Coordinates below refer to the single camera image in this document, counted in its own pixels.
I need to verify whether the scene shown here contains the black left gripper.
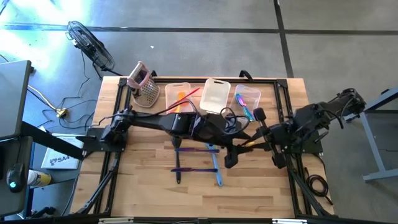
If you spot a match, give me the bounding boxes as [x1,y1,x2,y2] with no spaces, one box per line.
[217,123,253,169]

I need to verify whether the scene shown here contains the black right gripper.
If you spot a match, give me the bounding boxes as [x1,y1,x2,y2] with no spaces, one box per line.
[238,107,297,169]

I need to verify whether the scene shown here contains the blue silicone spatula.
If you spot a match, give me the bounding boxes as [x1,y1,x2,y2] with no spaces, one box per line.
[203,142,224,187]

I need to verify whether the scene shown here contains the iridescent metal knife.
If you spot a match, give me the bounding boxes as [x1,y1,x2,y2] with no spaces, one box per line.
[235,92,254,122]

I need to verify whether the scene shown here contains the red plastic utensil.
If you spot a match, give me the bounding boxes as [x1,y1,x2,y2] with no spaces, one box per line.
[169,86,201,110]

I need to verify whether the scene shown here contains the orange plastic utensil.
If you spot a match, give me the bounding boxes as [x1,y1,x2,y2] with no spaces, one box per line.
[176,91,187,113]

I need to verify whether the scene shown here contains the clear plastic bin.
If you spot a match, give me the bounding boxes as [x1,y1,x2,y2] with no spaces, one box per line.
[229,84,262,122]

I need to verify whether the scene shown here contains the white plastic bin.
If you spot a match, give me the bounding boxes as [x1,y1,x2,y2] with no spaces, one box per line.
[164,82,194,115]
[199,78,231,115]

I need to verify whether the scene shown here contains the white printed box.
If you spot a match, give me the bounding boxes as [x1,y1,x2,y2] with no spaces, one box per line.
[41,133,82,170]

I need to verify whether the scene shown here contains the black floor fan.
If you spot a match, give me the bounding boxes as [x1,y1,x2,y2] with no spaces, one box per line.
[65,20,116,72]

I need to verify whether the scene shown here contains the black metal bar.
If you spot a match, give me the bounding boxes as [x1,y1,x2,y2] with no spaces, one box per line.
[21,120,86,161]

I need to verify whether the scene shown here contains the yellow white spray can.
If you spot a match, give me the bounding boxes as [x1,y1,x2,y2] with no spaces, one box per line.
[27,169,52,187]

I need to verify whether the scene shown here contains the black desk surface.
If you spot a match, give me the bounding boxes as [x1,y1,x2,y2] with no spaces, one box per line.
[0,136,34,218]

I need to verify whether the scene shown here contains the black computer mouse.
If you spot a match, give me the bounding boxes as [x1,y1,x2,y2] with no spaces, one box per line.
[6,162,26,193]

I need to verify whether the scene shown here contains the black aluminium table frame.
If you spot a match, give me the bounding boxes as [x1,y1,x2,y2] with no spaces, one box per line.
[73,76,336,218]

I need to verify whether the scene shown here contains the black coiled cable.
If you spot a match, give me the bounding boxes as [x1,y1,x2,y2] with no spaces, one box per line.
[304,166,334,206]

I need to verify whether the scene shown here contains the black clamp handle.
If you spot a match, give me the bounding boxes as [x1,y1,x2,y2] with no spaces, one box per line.
[238,69,254,82]

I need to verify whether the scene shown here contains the grey table leg frame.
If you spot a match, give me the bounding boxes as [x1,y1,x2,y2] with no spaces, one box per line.
[341,86,398,184]

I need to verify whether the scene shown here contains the metal box grater pink handle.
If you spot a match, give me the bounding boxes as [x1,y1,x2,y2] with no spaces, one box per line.
[126,60,161,109]

